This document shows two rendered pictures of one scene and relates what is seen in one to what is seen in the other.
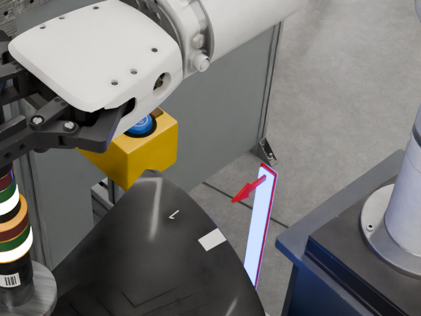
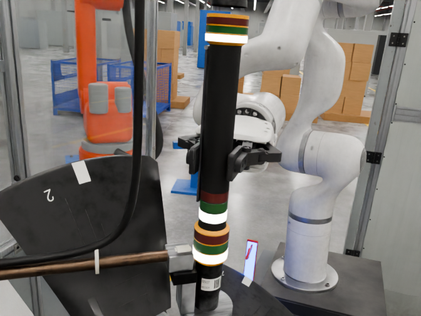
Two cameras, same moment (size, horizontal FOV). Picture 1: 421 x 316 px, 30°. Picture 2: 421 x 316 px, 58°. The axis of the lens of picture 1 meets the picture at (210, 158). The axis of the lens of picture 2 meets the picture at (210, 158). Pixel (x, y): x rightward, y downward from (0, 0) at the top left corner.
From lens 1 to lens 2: 0.42 m
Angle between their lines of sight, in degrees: 35
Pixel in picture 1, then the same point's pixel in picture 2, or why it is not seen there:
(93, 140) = (277, 153)
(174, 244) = (233, 286)
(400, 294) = (317, 302)
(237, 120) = not seen: hidden behind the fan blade
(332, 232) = (267, 287)
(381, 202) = (278, 268)
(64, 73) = (240, 131)
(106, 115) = (269, 147)
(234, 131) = not seen: hidden behind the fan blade
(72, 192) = not seen: outside the picture
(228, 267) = (262, 292)
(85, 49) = (238, 124)
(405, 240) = (303, 276)
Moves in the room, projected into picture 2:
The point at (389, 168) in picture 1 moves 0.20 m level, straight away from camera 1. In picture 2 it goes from (265, 258) to (254, 228)
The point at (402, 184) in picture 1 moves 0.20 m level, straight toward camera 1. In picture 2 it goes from (294, 247) to (317, 295)
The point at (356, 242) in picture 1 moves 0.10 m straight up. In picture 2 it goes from (280, 288) to (285, 256)
